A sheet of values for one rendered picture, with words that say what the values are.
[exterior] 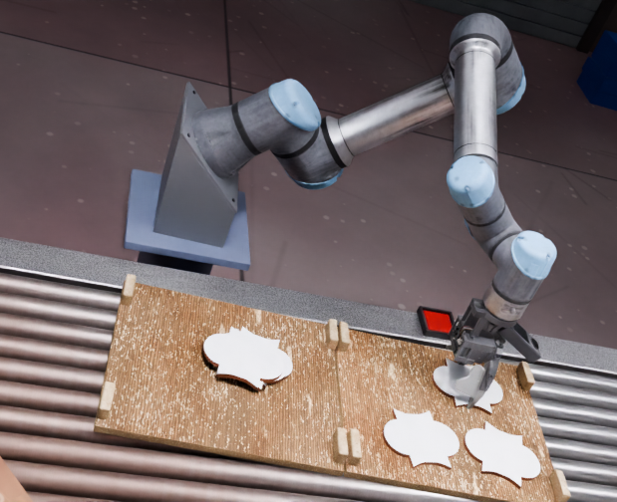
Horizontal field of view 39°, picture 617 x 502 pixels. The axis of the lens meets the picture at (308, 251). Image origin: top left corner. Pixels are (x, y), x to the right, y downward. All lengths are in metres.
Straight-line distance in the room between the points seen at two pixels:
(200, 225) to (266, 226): 1.67
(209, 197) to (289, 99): 0.26
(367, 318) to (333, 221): 1.93
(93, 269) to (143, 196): 0.34
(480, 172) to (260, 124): 0.51
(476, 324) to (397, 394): 0.20
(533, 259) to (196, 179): 0.70
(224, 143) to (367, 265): 1.84
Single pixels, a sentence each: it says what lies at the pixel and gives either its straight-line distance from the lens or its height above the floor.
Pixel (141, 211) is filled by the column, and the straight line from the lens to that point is 1.95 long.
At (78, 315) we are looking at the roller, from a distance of 1.61.
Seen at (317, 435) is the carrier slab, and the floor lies 0.94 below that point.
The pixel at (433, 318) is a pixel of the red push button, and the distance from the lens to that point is 1.88.
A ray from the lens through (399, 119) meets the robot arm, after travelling 1.85.
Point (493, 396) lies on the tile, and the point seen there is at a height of 0.94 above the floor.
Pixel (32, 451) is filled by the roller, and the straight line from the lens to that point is 1.41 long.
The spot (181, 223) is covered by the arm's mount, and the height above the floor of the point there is 0.91.
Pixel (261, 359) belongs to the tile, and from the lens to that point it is 1.56.
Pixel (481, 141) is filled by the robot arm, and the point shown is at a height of 1.39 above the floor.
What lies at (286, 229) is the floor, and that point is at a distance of 3.57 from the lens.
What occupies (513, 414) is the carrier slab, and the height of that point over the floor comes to 0.94.
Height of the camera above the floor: 2.03
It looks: 35 degrees down
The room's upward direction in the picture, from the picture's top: 23 degrees clockwise
